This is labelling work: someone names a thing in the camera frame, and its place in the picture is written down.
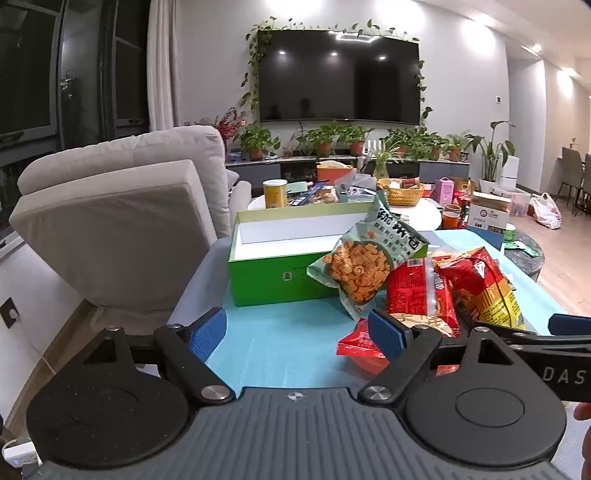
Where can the yellow snack canister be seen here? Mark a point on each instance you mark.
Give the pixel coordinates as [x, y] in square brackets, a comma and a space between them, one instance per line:
[275, 194]

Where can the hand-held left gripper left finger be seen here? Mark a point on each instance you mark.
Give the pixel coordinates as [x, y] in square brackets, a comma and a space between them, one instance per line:
[210, 333]

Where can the small red snack packet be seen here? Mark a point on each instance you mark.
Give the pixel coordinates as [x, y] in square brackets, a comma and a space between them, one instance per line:
[355, 344]

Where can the wall television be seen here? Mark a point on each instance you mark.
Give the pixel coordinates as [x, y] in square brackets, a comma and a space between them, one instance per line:
[339, 78]

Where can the green snack packet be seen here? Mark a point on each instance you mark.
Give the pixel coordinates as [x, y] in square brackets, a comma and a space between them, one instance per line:
[364, 267]

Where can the red yellow snack packet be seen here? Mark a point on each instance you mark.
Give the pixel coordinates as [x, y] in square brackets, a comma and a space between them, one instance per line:
[485, 286]

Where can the potted green plant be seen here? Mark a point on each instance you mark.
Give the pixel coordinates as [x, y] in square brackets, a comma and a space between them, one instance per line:
[321, 138]
[456, 146]
[258, 141]
[429, 144]
[355, 137]
[404, 141]

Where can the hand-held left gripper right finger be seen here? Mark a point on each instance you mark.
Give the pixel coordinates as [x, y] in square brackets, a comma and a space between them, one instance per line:
[387, 337]

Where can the clear storage bin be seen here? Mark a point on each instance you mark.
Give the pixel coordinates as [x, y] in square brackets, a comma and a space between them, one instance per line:
[521, 205]

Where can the pink box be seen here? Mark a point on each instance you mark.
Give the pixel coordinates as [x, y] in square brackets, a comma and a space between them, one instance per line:
[444, 190]

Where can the orange cup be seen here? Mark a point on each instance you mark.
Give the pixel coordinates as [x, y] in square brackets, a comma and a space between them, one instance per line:
[451, 220]

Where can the climbing vine plant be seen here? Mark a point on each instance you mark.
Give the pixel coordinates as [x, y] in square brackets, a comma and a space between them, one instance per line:
[255, 55]

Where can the long red snack packet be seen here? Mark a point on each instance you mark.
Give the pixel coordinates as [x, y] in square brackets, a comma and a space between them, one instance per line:
[411, 290]

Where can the white coffee table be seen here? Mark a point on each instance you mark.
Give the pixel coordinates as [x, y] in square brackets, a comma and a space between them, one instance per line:
[425, 217]

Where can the person's right hand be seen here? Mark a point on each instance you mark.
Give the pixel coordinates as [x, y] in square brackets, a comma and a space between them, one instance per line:
[585, 411]

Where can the white power strip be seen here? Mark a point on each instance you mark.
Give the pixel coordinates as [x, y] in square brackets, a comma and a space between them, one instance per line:
[18, 454]

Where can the white air purifier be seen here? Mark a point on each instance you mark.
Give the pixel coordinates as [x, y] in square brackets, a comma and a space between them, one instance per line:
[510, 173]

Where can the spider plant in glass vase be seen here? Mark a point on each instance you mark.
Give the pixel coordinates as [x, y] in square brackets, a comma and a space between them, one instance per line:
[382, 159]

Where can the white plastic bag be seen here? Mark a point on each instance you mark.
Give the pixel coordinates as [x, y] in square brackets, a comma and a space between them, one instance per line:
[547, 212]

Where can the green cardboard box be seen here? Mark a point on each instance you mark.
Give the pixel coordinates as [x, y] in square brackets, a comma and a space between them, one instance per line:
[263, 277]

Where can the white curtain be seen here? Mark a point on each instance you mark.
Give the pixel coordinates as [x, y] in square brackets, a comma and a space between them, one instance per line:
[164, 64]

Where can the black wall socket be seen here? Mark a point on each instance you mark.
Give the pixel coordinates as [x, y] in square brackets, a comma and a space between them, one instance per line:
[8, 314]

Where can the yellow woven basket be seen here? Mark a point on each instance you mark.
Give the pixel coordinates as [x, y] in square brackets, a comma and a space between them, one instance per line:
[401, 196]

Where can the round stone coffee table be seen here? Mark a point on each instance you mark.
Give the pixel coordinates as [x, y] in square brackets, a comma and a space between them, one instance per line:
[526, 265]

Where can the red flower branches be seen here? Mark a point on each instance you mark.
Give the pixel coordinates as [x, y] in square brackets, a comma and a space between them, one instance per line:
[221, 122]

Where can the blue printed mat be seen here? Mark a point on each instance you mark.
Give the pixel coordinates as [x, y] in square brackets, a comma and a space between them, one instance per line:
[277, 341]

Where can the grey dining chair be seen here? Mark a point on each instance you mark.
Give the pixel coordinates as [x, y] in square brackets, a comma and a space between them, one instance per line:
[586, 180]
[571, 170]

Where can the beige recliner sofa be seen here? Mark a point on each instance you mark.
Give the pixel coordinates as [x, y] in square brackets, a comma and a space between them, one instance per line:
[115, 221]

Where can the brown cardboard carton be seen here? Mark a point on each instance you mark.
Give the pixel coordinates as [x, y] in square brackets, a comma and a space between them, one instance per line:
[489, 217]

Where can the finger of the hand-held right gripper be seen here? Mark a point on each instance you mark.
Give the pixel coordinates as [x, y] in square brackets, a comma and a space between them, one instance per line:
[570, 324]

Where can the tall leafy plant white pot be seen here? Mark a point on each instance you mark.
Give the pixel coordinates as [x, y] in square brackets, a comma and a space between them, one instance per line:
[491, 152]

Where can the orange container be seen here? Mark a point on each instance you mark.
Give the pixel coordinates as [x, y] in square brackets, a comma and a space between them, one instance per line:
[333, 174]

